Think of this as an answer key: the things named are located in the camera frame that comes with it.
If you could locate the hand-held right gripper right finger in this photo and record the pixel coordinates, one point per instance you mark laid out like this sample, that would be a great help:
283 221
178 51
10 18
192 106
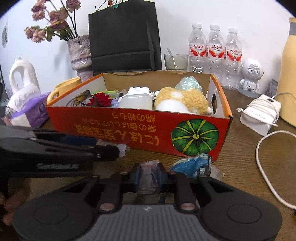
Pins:
161 173

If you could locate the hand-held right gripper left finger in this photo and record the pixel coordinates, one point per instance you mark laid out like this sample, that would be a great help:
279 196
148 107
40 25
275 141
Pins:
138 173

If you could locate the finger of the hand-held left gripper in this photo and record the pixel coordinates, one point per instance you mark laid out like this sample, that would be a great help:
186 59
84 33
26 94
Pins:
104 154
78 140

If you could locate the clear candy wrapper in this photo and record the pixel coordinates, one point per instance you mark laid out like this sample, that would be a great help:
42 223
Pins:
148 178
121 149

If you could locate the red cardboard box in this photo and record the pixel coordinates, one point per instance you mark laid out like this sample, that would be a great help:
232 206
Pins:
138 136

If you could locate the red artificial rose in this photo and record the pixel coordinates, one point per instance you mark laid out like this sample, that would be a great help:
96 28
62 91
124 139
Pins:
101 99

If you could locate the green tissue packet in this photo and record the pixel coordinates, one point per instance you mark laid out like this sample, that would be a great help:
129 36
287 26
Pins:
113 93

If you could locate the translucent plastic box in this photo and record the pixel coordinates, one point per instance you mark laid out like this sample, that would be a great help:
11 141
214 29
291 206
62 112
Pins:
136 102

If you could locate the white paper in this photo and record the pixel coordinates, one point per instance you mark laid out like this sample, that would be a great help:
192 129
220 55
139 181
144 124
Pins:
138 90

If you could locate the yellow white plush toy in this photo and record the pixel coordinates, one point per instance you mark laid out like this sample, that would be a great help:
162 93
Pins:
180 99

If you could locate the iridescent green wrapper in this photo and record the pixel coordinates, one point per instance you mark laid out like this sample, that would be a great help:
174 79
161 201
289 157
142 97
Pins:
189 83

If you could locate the person's left hand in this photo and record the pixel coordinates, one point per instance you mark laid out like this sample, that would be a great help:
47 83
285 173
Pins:
13 199

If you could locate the blue snack packet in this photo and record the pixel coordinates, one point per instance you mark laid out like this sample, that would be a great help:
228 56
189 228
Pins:
189 166

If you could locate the purple tissue pack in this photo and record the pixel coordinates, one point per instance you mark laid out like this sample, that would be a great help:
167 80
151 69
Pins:
34 111

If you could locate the yellow mug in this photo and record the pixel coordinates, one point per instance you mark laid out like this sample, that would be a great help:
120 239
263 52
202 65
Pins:
67 85

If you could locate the white plastic jug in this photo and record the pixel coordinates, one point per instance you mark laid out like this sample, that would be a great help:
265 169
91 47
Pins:
32 76

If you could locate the grey purple vase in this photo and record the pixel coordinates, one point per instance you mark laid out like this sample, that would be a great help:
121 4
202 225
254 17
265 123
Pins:
79 53

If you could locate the white power bank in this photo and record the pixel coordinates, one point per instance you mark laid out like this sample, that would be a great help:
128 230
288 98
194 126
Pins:
256 118

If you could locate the glass cup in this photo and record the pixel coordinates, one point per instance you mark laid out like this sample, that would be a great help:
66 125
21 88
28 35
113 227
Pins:
181 62

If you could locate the black paper bag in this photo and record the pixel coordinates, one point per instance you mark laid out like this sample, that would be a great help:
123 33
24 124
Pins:
122 34

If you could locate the spoon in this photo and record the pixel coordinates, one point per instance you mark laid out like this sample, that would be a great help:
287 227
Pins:
172 58

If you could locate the dried pink flowers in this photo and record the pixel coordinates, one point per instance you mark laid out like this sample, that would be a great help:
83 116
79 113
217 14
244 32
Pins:
55 16

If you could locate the clear water bottle red label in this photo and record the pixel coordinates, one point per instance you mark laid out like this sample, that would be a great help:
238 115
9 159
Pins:
216 53
232 58
197 51

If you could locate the white robot speaker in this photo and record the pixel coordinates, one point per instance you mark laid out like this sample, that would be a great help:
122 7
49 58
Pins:
252 69

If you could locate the small grey box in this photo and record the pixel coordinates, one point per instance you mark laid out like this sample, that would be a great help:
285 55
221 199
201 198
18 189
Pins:
272 87

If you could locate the green binder clip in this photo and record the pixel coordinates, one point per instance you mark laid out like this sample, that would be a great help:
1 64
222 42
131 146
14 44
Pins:
115 4

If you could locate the yellow thermos jug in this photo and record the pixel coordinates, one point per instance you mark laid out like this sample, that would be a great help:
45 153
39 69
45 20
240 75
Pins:
289 81

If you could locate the grey wall plate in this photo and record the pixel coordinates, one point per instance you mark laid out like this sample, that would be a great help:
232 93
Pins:
4 34

